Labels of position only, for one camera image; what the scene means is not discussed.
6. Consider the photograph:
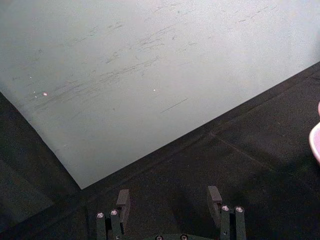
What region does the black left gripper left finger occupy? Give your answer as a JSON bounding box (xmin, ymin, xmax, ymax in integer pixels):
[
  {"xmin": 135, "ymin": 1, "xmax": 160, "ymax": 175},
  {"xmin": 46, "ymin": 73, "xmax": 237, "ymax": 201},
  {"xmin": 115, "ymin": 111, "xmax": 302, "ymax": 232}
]
[{"xmin": 95, "ymin": 188, "xmax": 131, "ymax": 240}]

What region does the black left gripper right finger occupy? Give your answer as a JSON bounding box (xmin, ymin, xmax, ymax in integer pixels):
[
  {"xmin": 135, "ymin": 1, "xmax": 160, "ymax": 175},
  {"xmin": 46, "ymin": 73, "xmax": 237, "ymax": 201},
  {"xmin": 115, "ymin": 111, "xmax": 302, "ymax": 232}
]
[{"xmin": 207, "ymin": 185, "xmax": 247, "ymax": 240}]

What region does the black table cloth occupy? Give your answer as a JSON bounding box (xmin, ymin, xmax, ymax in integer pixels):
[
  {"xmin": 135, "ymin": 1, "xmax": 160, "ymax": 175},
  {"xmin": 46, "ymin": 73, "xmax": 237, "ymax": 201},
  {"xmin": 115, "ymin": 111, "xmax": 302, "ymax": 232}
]
[{"xmin": 0, "ymin": 61, "xmax": 320, "ymax": 240}]

